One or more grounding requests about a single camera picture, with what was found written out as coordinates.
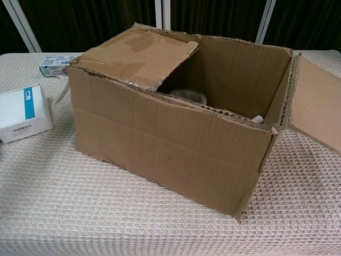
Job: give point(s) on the brown cardboard box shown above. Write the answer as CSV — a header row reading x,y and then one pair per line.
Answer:
x,y
165,144

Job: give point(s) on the white box with blue stripe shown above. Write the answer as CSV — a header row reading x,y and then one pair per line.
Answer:
x,y
24,117

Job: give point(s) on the clear tape roll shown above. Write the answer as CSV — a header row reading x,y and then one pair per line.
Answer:
x,y
190,95

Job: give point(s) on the white paper cup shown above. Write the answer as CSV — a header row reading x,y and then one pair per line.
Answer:
x,y
258,119

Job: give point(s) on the beige waffle tablecloth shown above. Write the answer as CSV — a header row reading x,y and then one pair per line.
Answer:
x,y
80,213

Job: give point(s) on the small blue white carton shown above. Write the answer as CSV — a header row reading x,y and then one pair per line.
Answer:
x,y
52,68

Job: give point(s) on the dark green curtain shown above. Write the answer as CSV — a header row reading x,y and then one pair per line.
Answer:
x,y
80,21

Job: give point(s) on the white partition frame post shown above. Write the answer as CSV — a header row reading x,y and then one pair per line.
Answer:
x,y
265,21
163,12
25,29

